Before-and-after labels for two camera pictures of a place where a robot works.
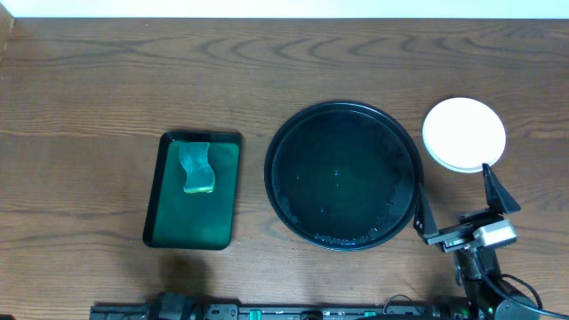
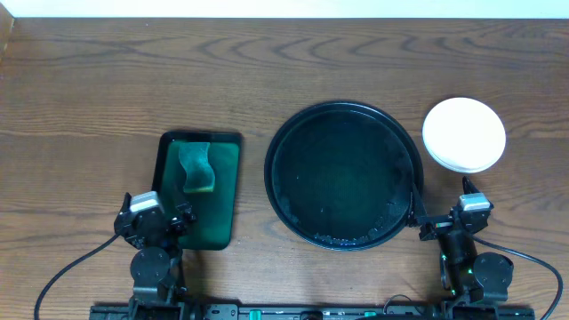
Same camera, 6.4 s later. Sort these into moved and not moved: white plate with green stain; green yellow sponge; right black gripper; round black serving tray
Moved: right black gripper
Not moved: green yellow sponge; white plate with green stain; round black serving tray
